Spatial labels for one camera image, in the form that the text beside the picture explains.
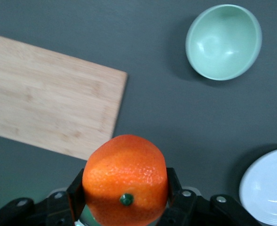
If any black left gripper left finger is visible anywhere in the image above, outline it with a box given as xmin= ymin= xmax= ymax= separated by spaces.
xmin=67 ymin=168 xmax=87 ymax=222

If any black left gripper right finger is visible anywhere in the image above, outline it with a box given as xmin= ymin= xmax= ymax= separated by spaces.
xmin=165 ymin=167 xmax=184 ymax=210

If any orange mandarin fruit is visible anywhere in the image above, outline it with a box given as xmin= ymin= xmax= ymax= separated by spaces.
xmin=81 ymin=134 xmax=169 ymax=226

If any white round plate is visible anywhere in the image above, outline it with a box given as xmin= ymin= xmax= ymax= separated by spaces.
xmin=238 ymin=147 xmax=277 ymax=226

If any wooden cutting board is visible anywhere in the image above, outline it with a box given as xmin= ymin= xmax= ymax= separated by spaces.
xmin=0 ymin=32 xmax=129 ymax=161

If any mint green bowl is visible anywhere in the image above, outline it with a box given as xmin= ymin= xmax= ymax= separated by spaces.
xmin=185 ymin=4 xmax=263 ymax=81

